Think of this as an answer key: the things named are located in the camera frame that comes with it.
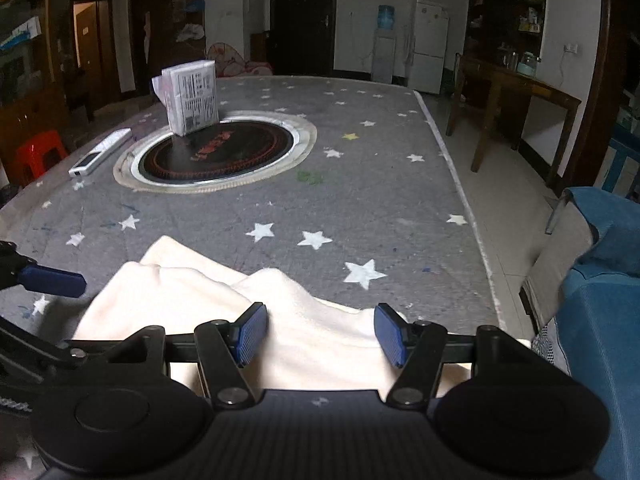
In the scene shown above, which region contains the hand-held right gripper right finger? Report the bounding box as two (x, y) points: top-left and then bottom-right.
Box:
(374, 303), (533, 408)

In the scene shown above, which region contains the sofa with blue cover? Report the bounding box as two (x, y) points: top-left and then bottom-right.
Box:
(520, 187), (640, 480)

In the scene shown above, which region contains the brown open room door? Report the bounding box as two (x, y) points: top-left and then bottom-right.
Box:
(72, 0), (113, 101)

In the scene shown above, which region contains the tall wooden shelf unit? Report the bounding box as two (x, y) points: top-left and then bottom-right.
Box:
(0, 0), (71, 171)

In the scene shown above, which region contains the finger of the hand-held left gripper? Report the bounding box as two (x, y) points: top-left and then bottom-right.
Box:
(0, 242), (87, 299)
(0, 315), (109, 385)

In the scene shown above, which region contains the dark wooden shelf cabinet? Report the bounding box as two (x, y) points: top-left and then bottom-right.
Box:
(150, 0), (206, 61)

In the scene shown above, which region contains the cream cloth garment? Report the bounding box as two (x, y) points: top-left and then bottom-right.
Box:
(72, 236), (533, 396)

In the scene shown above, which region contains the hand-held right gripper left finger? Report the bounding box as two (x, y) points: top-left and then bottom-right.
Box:
(105, 302), (269, 409)

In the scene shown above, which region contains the dark wooden door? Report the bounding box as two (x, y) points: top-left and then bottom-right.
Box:
(270, 0), (339, 77)

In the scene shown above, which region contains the white and blue box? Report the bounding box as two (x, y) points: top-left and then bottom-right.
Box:
(0, 16), (42, 51)

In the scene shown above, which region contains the grey star-patterned tablecloth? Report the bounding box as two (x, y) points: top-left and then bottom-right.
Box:
(0, 76), (506, 480)

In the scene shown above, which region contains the pink round fan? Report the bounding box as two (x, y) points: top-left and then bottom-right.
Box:
(206, 42), (273, 78)

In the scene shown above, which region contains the red plastic stool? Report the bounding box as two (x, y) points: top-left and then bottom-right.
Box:
(15, 130), (68, 186)

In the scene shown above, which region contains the white refrigerator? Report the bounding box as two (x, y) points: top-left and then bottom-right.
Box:
(407, 0), (449, 95)

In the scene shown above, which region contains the dark wooden wall cabinet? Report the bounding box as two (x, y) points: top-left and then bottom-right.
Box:
(462, 0), (548, 68)

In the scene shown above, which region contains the round built-in induction cooker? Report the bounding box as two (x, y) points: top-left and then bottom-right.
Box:
(113, 111), (317, 195)

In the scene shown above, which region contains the white water dispenser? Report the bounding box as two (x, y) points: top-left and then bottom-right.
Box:
(372, 27), (398, 84)

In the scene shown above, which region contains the white remote control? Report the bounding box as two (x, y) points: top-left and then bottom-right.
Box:
(68, 128), (132, 177)

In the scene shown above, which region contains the brown wooden side table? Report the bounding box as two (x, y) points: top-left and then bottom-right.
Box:
(446, 52), (582, 188)

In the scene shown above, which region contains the white tissue pack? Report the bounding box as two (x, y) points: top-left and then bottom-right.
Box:
(151, 60), (220, 136)

